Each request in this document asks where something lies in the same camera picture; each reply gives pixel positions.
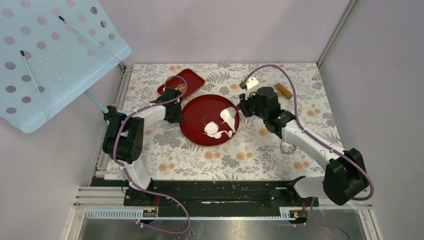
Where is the round red tray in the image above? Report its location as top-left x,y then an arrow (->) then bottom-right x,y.
180,94 -> 240,147

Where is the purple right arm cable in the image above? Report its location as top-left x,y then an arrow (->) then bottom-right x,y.
241,64 -> 376,240

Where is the white dough ball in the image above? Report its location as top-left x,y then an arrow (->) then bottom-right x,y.
211,107 -> 237,139

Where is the wooden double-ended rolling pin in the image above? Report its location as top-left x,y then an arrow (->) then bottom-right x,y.
275,83 -> 293,100

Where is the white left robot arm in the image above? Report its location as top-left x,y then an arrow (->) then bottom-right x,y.
102,87 -> 184,206

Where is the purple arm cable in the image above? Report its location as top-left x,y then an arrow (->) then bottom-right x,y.
112,74 -> 192,235
241,64 -> 376,240

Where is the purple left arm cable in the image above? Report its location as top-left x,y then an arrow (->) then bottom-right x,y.
112,74 -> 192,235

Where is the round cut dumpling wrapper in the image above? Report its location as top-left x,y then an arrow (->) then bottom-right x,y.
203,121 -> 219,135

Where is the light blue music stand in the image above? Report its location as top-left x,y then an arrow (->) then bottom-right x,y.
0,0 -> 131,133

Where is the rectangular red tray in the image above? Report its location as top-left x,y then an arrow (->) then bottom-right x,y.
157,68 -> 206,102

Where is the floral table mat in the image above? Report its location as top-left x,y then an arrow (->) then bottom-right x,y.
123,63 -> 342,180

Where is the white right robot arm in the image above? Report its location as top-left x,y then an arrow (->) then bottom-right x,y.
237,86 -> 374,206

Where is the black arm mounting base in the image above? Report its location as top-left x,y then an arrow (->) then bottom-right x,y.
123,180 -> 319,208

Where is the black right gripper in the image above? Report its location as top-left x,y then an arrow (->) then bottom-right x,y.
237,88 -> 268,120

